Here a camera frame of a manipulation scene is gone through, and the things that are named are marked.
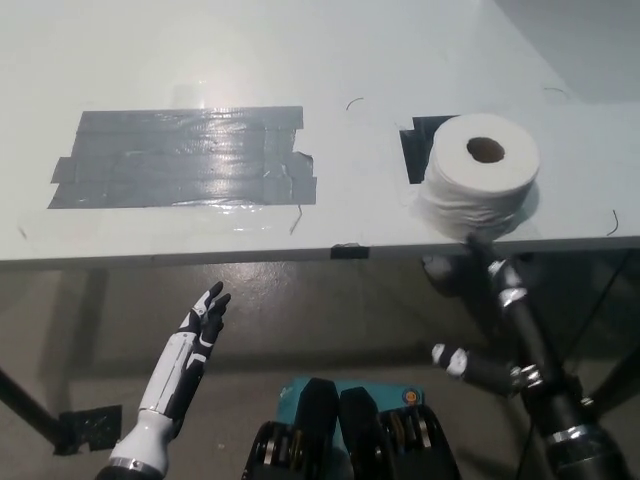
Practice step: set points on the clear plastic tape strip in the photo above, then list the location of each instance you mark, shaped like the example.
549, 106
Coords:
150, 220

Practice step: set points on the black tape square spot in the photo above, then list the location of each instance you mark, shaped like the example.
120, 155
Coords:
417, 155

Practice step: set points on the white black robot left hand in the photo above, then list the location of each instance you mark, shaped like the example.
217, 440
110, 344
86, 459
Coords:
170, 370

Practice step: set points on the black slanted table leg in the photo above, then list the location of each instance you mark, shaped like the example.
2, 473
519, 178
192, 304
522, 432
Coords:
620, 380
25, 405

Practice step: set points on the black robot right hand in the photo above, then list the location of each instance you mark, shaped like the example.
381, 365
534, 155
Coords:
537, 350

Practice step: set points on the grey duct tape patch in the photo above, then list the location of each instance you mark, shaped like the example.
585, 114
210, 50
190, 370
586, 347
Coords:
175, 160

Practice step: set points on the grey white rounded foot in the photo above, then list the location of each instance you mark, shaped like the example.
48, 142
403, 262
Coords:
442, 272

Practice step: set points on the black teal robot body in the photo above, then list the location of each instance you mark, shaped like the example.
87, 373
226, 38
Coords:
360, 430

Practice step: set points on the white toilet paper roll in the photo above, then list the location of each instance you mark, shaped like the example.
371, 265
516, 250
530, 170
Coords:
450, 170

